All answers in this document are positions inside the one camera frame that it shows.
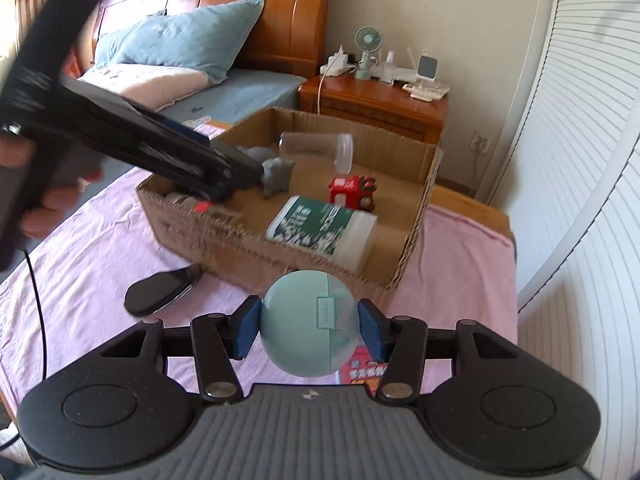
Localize cardboard box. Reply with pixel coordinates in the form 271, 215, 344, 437
137, 107, 442, 309

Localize black case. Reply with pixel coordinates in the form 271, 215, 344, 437
124, 264, 204, 318

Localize black cable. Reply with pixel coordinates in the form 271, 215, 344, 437
0, 249, 49, 453

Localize wooden nightstand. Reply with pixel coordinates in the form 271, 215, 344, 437
298, 74, 448, 144

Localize teal earbud case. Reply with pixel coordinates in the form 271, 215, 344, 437
260, 270, 360, 377

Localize red toy train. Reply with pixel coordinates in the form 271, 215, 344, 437
329, 176, 376, 212

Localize white power strip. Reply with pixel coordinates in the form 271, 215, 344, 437
320, 46, 358, 77

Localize white louvered wardrobe door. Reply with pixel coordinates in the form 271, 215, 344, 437
490, 0, 639, 479

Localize small clear bottle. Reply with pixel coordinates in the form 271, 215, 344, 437
378, 50, 396, 86

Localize blue bed sheet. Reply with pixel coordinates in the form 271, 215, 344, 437
160, 70, 306, 126

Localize person's left hand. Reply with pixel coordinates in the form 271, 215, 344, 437
0, 131, 106, 241

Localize wall socket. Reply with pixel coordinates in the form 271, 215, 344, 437
470, 131, 491, 155

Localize white smart display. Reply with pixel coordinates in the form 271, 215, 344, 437
416, 51, 438, 86

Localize bottle of yellow capsules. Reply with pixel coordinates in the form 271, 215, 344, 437
165, 192, 242, 223

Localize red refill card box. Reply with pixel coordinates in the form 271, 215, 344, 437
340, 344, 387, 392

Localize blue pillow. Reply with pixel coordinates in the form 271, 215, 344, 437
94, 0, 266, 84

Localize pink blanket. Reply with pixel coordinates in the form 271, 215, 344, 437
1, 170, 518, 411

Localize grey toy elephant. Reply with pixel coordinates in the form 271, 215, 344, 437
240, 146, 295, 198

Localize white medical wipes canister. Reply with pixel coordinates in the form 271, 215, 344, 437
266, 195, 378, 273

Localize green desk fan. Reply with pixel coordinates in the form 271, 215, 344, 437
355, 26, 383, 80

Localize clear plastic jar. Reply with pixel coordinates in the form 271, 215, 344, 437
279, 131, 355, 176

